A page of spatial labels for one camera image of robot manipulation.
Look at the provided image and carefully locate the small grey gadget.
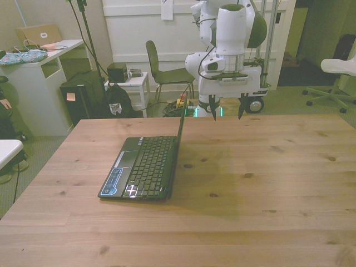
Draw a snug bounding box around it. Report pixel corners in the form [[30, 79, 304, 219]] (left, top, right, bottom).
[[127, 67, 144, 79]]

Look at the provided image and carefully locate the cardboard box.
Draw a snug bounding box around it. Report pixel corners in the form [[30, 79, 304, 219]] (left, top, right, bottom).
[[14, 23, 62, 47]]

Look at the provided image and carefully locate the white swivel chair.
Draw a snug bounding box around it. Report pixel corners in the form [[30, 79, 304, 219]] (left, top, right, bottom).
[[303, 52, 356, 114]]

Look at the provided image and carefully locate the white paper sheet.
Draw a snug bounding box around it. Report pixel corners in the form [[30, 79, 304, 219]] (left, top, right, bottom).
[[161, 0, 175, 21]]

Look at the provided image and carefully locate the dark green chair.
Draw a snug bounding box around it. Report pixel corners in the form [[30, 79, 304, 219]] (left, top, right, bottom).
[[145, 40, 196, 103]]

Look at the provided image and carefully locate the black computer tower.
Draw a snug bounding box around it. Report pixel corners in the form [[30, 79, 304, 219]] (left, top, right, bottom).
[[59, 77, 104, 126]]

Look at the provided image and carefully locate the black backpack with patch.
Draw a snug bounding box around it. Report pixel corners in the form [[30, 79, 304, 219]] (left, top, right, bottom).
[[103, 82, 135, 119]]

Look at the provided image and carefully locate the small white side table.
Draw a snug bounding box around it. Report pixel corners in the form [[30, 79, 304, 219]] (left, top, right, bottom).
[[103, 71, 151, 118]]

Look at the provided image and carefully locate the aluminium frame post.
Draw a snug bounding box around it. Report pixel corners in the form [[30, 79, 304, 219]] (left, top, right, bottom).
[[255, 0, 279, 86]]

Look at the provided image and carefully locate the white desk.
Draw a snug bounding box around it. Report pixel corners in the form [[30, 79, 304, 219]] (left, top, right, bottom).
[[0, 38, 93, 137]]

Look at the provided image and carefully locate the white round table edge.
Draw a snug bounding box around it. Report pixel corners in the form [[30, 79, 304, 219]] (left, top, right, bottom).
[[0, 139, 24, 171]]

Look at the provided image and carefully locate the black tripod stand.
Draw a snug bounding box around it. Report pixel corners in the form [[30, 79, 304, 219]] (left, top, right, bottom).
[[66, 0, 110, 119]]

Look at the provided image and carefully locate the black box device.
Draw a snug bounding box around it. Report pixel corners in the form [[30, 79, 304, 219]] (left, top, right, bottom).
[[107, 63, 128, 83]]

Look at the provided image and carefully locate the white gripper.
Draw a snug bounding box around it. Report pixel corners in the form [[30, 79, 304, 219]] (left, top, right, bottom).
[[198, 66, 264, 122]]

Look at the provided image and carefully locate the black laptop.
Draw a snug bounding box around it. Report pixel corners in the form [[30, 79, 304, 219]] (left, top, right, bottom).
[[97, 91, 189, 201]]

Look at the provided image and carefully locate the bundle of floor cables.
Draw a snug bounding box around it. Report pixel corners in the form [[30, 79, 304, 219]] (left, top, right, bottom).
[[160, 97, 199, 118]]

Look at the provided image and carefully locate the patterned fabric pouch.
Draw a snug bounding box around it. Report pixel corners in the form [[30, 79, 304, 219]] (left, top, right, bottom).
[[0, 48, 47, 67]]

